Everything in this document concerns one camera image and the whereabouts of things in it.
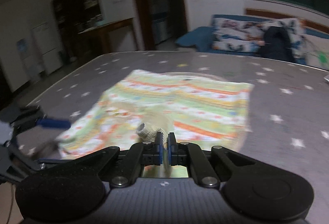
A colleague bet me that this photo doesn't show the dark wooden side table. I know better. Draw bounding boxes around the dark wooden side table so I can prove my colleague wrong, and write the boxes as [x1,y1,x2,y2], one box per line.
[77,17,139,60]

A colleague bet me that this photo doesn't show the dark shelf with bottles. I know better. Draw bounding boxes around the dark shelf with bottles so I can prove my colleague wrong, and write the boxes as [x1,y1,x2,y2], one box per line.
[52,0,103,34]

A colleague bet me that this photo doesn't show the colourful patterned baby garment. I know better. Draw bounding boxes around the colourful patterned baby garment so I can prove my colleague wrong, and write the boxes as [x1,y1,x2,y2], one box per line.
[54,69,256,178]

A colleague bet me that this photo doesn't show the butterfly print pillow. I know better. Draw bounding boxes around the butterfly print pillow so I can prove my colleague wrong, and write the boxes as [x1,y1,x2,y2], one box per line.
[212,15,306,59]

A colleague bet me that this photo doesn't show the dark blue backpack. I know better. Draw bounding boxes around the dark blue backpack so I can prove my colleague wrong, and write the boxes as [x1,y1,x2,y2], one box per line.
[258,27,296,63]

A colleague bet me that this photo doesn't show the blue sofa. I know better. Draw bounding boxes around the blue sofa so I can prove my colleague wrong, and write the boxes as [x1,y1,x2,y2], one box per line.
[175,14,328,56]

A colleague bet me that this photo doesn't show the grey star tablecloth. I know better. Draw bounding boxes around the grey star tablecloth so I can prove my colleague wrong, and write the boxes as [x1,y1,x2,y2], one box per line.
[21,51,328,223]

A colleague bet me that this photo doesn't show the beige cushion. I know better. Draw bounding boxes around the beige cushion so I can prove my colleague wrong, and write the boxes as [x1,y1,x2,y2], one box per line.
[305,35,329,70]

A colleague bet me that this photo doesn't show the white refrigerator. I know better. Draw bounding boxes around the white refrigerator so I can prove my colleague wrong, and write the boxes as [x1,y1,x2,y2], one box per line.
[32,22,62,74]

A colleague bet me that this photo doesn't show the dark wooden door frame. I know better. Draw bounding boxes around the dark wooden door frame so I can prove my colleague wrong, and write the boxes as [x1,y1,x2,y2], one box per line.
[126,0,190,51]

